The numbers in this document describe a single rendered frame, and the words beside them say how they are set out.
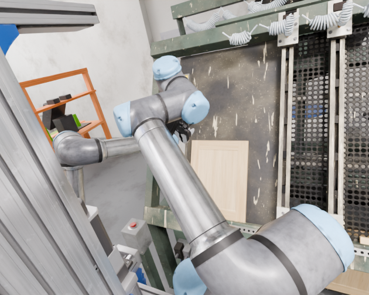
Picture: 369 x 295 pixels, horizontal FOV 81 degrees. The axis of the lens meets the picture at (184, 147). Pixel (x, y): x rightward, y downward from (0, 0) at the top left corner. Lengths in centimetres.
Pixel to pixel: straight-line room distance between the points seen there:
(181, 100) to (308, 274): 39
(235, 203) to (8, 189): 116
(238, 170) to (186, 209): 100
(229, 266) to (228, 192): 105
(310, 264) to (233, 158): 103
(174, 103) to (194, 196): 23
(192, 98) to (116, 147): 47
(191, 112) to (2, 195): 37
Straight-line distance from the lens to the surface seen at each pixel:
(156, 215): 159
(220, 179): 139
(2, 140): 43
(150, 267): 172
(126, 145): 90
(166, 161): 40
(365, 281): 189
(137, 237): 144
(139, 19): 463
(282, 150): 127
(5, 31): 55
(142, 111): 47
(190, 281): 75
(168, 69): 57
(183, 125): 72
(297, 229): 41
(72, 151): 87
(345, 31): 142
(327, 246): 41
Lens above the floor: 189
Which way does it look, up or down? 25 degrees down
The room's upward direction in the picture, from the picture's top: 12 degrees counter-clockwise
